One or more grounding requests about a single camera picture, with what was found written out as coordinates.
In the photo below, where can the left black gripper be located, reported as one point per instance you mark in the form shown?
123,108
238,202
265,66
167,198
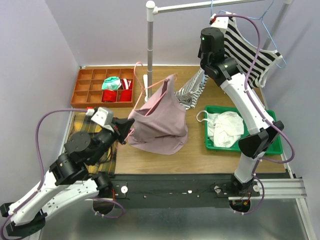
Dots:
119,130

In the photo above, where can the mauve tank top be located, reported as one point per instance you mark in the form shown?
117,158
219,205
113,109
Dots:
160,123

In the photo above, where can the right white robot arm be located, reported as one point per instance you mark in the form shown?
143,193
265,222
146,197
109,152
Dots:
262,129

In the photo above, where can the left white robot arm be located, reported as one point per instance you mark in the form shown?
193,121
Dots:
66,182

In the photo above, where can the thin striped tank top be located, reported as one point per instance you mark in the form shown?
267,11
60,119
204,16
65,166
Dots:
189,94

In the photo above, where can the wide striped tank top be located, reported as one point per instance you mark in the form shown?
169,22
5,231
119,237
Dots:
243,52

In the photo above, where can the right red sock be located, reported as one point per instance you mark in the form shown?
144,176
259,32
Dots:
125,95

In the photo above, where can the left red sock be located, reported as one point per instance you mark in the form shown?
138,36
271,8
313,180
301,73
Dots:
109,96

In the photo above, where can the red white striped sock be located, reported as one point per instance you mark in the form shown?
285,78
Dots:
126,83

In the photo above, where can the green white sock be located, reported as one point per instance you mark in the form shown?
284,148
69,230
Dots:
111,83

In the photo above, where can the yellow plaid shirt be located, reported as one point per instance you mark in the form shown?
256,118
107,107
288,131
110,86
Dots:
107,163

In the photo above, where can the orange compartment tray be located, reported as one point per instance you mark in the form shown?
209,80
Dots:
88,88

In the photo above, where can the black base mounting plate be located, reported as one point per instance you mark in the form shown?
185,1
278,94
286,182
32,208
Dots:
156,191

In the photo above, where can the white cloth garment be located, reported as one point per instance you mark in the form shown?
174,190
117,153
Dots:
223,129

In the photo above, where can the white metal clothes rack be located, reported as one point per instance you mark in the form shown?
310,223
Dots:
152,10

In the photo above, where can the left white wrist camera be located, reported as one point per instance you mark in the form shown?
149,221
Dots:
103,117

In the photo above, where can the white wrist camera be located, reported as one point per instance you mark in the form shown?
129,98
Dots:
220,23
103,117

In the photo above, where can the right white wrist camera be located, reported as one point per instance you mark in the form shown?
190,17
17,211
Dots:
220,23

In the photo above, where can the right blue wire hanger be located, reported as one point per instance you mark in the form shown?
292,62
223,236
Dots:
270,33

